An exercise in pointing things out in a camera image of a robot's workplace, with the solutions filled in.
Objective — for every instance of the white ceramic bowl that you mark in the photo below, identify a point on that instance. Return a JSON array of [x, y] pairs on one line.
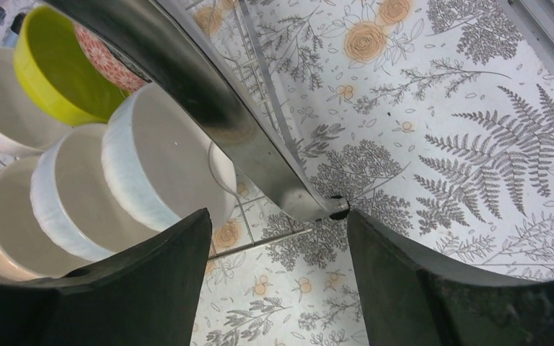
[[25, 130]]

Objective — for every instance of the white ribbed bowl front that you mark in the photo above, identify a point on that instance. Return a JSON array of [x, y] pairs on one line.
[[73, 203]]

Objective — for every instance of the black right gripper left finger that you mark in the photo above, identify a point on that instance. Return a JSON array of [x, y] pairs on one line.
[[145, 295]]

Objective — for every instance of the stainless steel dish rack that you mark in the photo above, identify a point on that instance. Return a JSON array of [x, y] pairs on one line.
[[163, 40]]

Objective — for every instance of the floral patterned table mat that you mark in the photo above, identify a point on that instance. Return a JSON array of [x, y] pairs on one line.
[[434, 117]]

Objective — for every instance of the beige floral bowl rear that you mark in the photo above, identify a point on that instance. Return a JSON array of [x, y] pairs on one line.
[[26, 252]]

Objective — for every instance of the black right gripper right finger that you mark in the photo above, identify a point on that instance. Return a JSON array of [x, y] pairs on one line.
[[412, 295]]

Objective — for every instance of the yellow green bowl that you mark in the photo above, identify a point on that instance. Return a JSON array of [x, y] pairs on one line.
[[57, 76]]

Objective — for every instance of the white ribbed bowl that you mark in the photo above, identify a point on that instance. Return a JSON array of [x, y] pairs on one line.
[[161, 166], [73, 203]]

